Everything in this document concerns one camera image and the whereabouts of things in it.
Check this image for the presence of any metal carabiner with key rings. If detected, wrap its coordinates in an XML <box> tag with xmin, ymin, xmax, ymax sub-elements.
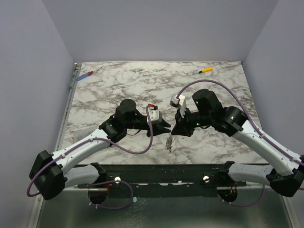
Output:
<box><xmin>165</xmin><ymin>134</ymin><xmax>175</xmax><ymax>153</ymax></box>

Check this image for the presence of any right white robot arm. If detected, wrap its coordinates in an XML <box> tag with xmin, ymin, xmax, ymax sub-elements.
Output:
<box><xmin>170</xmin><ymin>89</ymin><xmax>304</xmax><ymax>197</ymax></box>

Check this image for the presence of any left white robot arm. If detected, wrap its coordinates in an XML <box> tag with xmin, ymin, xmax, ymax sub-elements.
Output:
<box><xmin>27</xmin><ymin>99</ymin><xmax>171</xmax><ymax>200</ymax></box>

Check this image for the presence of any yellow screwdriver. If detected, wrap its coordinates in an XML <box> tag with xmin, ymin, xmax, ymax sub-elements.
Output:
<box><xmin>199</xmin><ymin>67</ymin><xmax>213</xmax><ymax>74</ymax></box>

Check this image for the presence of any blue red screwdriver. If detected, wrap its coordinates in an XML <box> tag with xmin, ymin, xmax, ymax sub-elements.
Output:
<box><xmin>76</xmin><ymin>67</ymin><xmax>103</xmax><ymax>82</ymax></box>

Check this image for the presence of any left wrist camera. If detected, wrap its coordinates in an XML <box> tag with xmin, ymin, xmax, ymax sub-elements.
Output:
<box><xmin>146</xmin><ymin>104</ymin><xmax>162</xmax><ymax>124</ymax></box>

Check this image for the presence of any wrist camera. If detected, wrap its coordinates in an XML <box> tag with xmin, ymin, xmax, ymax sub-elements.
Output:
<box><xmin>146</xmin><ymin>104</ymin><xmax>162</xmax><ymax>124</ymax></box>
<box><xmin>170</xmin><ymin>94</ymin><xmax>187</xmax><ymax>118</ymax></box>

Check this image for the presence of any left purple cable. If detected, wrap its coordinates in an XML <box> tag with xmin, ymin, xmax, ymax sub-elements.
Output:
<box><xmin>26</xmin><ymin>105</ymin><xmax>155</xmax><ymax>210</ymax></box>

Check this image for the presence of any purple cable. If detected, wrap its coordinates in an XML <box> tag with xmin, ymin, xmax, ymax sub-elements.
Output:
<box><xmin>26</xmin><ymin>105</ymin><xmax>155</xmax><ymax>210</ymax></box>
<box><xmin>177</xmin><ymin>79</ymin><xmax>304</xmax><ymax>207</ymax></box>

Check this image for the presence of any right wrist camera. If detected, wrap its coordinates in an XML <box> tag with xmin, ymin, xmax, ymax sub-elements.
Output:
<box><xmin>170</xmin><ymin>94</ymin><xmax>187</xmax><ymax>118</ymax></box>

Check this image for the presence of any black mounting rail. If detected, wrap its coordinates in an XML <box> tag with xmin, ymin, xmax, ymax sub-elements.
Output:
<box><xmin>78</xmin><ymin>162</ymin><xmax>246</xmax><ymax>198</ymax></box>

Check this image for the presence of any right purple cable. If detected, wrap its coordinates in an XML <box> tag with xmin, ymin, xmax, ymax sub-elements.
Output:
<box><xmin>177</xmin><ymin>79</ymin><xmax>304</xmax><ymax>207</ymax></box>

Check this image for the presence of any aluminium side rail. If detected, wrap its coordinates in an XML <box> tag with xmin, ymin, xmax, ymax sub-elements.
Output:
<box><xmin>54</xmin><ymin>63</ymin><xmax>82</xmax><ymax>152</ymax></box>

